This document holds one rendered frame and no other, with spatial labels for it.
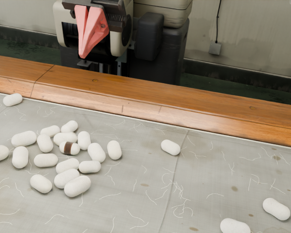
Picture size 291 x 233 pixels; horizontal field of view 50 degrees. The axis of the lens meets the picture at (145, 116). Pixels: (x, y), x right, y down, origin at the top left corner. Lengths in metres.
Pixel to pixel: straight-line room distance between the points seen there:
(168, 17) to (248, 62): 1.36
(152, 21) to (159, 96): 0.54
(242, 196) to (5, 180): 0.33
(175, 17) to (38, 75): 0.70
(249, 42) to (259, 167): 1.99
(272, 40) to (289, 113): 1.85
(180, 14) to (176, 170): 0.85
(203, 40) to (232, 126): 1.92
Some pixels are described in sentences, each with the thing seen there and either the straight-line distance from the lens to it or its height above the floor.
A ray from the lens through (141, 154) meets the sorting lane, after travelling 0.50.
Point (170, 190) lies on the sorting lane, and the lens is 0.45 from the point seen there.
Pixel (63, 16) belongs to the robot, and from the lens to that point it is 1.06.
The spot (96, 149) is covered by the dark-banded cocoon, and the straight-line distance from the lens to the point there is 0.47.
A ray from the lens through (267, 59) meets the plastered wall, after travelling 2.52.
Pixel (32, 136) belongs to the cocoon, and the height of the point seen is 0.76.
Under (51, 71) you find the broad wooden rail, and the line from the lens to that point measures 0.69.
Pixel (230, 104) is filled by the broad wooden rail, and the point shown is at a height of 0.76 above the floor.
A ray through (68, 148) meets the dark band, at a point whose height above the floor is 0.75.
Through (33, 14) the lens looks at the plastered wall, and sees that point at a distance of 2.91.
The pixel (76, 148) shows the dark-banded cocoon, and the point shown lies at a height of 0.75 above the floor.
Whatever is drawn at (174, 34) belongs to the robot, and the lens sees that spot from 1.27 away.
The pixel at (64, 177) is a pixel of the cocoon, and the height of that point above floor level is 0.76.
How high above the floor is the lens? 1.06
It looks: 33 degrees down
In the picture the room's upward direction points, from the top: 6 degrees clockwise
